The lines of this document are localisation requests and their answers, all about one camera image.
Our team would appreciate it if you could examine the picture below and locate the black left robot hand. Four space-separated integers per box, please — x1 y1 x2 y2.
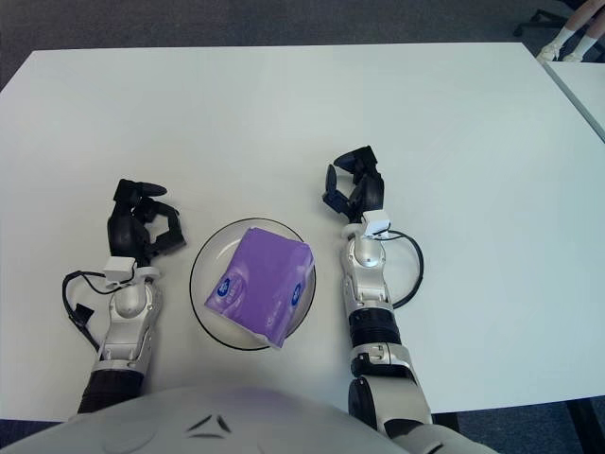
106 178 187 271

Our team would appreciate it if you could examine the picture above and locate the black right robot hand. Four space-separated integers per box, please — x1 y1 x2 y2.
322 145 385 223

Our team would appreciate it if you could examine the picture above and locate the purple tissue paper pack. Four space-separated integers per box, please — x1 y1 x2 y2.
204 226 316 350

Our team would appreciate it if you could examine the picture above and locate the white plate black rim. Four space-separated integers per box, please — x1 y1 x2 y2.
189 217 317 352

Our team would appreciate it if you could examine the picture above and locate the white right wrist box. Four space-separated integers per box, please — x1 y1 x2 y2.
361 211 392 237

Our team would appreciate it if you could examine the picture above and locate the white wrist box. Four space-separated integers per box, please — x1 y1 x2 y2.
361 211 392 237
102 257 136 285

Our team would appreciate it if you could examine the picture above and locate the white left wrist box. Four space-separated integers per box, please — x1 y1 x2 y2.
102 257 136 285

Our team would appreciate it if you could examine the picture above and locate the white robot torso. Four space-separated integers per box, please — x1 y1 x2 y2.
0 385 403 454

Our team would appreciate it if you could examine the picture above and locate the white neighbouring table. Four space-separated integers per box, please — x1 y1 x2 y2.
541 60 605 143

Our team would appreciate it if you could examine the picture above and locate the black office chair base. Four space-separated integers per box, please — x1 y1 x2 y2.
512 0 576 37

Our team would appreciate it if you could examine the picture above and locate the person leg white sock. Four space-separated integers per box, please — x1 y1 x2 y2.
562 13 605 63
536 0 592 61

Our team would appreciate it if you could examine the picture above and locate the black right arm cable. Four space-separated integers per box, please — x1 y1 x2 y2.
380 230 424 311

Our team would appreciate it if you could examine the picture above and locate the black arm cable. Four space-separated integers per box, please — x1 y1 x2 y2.
62 269 108 354
380 230 424 311

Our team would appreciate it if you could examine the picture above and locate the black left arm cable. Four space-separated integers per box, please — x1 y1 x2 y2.
62 269 108 354

